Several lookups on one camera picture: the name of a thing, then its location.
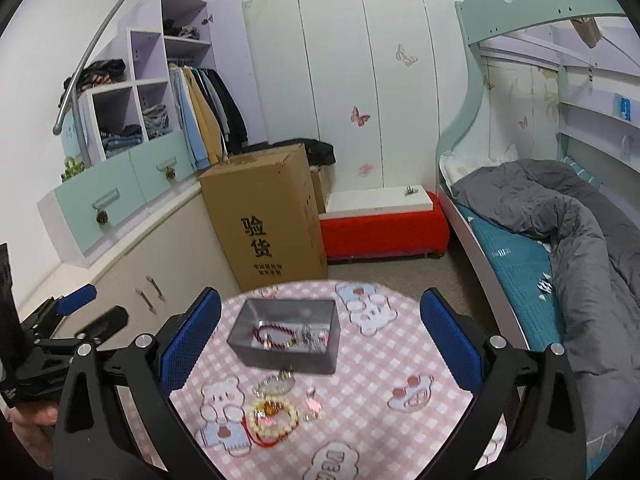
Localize red braided cord bracelet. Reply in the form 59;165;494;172
252;323;296;352

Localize silver chain pendant necklace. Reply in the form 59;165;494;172
252;369;296;399

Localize cream pearl bead bracelet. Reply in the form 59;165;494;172
246;396;301;442

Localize grey metal tin box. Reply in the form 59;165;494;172
227;298;341;375

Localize pink charm earrings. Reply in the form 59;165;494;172
303;386;323;422

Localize person's left hand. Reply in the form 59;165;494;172
3;402;58;470

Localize beige low cabinet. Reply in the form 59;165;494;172
18;183;240;349

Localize teal bed sheet mattress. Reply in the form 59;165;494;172
458;205;565;351

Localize red storage bench white top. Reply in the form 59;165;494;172
320;184;449;261

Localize pink checkered bear tablecloth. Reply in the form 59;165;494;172
117;278;507;480

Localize tall brown cardboard box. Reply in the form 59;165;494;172
200;144;328;292

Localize mint green drawer unit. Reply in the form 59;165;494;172
38;131;194;269

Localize grey quilt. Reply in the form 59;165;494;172
451;159;639;457

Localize hanging clothes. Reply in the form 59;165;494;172
169;65;248;170

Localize black clothes pile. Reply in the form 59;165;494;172
271;138;336;167

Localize purple open shelf unit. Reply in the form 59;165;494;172
78;0;267;164

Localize white wardrobe with butterfly stickers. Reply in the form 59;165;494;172
243;0;466;191

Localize silver curved metal railing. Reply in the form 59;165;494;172
52;0;127;169

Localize mint green bunk bed frame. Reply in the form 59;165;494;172
436;0;639;349

